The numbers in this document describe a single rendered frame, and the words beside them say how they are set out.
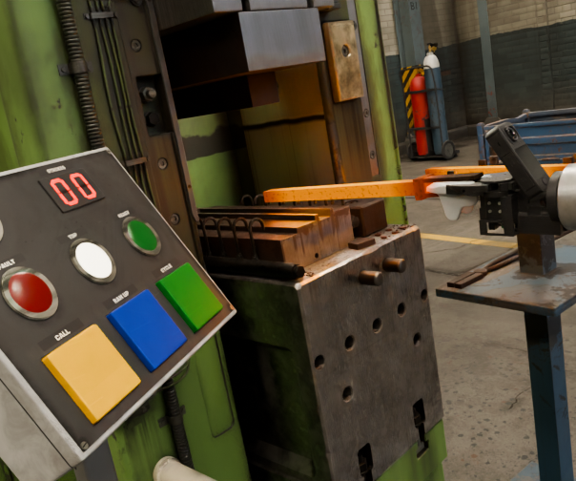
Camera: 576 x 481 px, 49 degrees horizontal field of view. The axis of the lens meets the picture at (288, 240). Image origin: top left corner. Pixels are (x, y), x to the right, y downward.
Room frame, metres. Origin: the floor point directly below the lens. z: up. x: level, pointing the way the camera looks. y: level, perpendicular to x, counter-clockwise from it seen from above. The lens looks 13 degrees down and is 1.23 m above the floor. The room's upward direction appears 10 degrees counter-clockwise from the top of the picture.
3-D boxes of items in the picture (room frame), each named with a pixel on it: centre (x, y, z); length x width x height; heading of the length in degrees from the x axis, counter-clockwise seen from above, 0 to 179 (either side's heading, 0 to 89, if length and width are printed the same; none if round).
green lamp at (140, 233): (0.76, 0.18, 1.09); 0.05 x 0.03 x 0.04; 134
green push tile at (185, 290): (0.75, 0.13, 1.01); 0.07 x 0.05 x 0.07; 159
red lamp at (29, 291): (0.58, 0.25, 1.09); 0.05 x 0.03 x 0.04; 134
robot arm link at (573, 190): (0.83, -0.40, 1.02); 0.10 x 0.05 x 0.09; 134
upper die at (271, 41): (1.30, 0.09, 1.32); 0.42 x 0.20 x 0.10; 44
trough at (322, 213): (1.32, 0.07, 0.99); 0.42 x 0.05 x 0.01; 44
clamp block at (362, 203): (1.32, -0.15, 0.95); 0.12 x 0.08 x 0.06; 44
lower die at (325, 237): (1.30, 0.09, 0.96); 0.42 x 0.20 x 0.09; 44
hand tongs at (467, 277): (1.56, -0.61, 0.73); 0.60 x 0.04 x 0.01; 125
